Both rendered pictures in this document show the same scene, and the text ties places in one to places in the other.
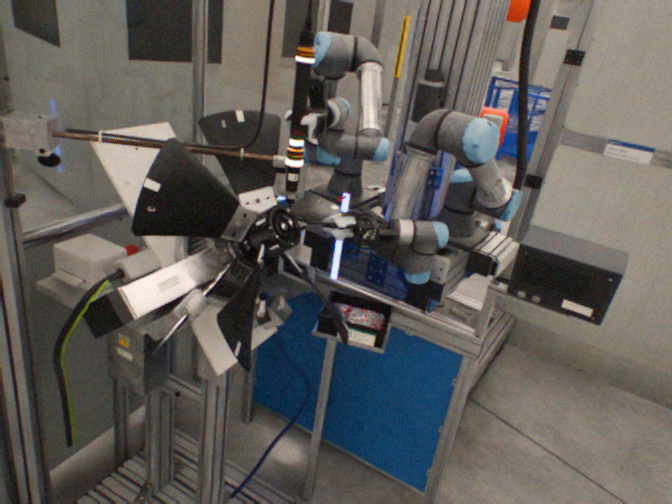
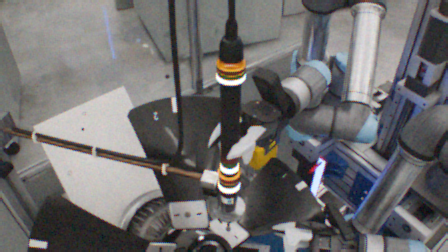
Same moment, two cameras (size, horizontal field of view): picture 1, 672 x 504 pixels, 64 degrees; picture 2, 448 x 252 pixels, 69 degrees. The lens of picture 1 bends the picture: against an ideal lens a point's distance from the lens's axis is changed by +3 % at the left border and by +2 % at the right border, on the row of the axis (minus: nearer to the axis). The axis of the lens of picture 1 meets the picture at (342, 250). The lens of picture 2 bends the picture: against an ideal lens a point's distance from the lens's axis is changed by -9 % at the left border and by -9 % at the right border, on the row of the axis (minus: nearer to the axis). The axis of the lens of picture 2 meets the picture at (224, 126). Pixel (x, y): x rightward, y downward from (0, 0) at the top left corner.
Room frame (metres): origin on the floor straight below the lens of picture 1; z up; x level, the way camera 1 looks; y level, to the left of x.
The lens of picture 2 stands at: (0.91, -0.03, 1.91)
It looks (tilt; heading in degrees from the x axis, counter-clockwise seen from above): 42 degrees down; 25
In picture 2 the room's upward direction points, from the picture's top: straight up
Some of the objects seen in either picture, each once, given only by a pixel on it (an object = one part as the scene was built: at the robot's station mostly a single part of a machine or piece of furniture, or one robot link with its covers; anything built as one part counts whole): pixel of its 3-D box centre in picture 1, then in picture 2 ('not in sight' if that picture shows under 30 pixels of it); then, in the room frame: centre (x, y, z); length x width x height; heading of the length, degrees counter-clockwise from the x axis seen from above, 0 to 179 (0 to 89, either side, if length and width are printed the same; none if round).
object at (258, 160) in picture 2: not in sight; (251, 144); (1.77, 0.27, 1.02); 0.16 x 0.10 x 0.11; 65
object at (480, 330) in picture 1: (486, 309); not in sight; (1.42, -0.47, 0.96); 0.03 x 0.03 x 0.20; 65
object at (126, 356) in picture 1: (137, 349); not in sight; (1.26, 0.56, 0.73); 0.15 x 0.09 x 0.22; 65
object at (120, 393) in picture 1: (120, 383); not in sight; (1.45, 0.71, 0.42); 0.04 x 0.04 x 0.83; 65
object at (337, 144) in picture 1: (335, 145); (308, 117); (1.60, 0.07, 1.35); 0.11 x 0.08 x 0.11; 99
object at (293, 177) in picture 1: (299, 117); (229, 141); (1.32, 0.16, 1.47); 0.04 x 0.04 x 0.46
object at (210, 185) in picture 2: (289, 176); (224, 194); (1.32, 0.17, 1.32); 0.09 x 0.07 x 0.10; 100
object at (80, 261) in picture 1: (86, 263); not in sight; (1.39, 0.77, 0.92); 0.17 x 0.16 x 0.11; 65
